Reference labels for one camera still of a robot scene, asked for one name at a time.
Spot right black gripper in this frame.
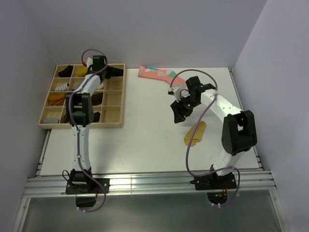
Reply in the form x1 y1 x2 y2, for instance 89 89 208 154
170 95 200 124

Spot black sock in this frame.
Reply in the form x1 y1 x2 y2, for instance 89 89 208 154
58 65 73 78
110 66 124 77

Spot tan yellow sock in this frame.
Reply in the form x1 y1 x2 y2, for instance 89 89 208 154
184 121 207 146

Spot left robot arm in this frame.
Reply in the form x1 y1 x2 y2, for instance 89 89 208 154
65 55 108 193

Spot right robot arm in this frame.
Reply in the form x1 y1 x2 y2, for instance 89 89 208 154
168 76 257 189

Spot rolled mustard yellow sock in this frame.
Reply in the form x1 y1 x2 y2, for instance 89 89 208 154
75 67 88 77

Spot rolled black sock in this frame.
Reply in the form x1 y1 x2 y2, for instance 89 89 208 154
58 65 73 78

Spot rolled grey sock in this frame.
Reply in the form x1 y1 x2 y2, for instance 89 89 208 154
71 82 82 91

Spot pink patterned sock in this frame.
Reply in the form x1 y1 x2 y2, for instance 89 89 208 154
138 66 187 89

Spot rolled dark brown sock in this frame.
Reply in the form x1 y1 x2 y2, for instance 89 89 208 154
91 92 103 106

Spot wooden compartment tray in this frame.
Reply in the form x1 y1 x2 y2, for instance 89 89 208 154
38 64 126 129

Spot rolled white striped sock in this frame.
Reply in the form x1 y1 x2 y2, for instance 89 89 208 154
54 83 70 92

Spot rolled navy sock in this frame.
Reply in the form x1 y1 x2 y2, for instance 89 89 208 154
93 112 100 123

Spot rolled orange sock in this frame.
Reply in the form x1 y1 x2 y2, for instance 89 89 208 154
47 93 66 105

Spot rolled brown argyle sock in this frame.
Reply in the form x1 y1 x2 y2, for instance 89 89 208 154
62 114 69 123

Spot rolled light blue sock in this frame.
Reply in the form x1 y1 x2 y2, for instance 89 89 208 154
43 118 59 124

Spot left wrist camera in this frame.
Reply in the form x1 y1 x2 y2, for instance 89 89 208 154
82 57 93 68

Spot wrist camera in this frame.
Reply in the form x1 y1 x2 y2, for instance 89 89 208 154
82 57 93 68
168 87 181 102

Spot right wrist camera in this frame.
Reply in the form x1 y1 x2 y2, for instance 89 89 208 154
168 87 181 102

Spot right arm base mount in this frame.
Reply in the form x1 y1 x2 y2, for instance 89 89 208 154
190 172 238 206

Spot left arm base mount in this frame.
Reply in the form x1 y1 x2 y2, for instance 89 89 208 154
62 169 110 212

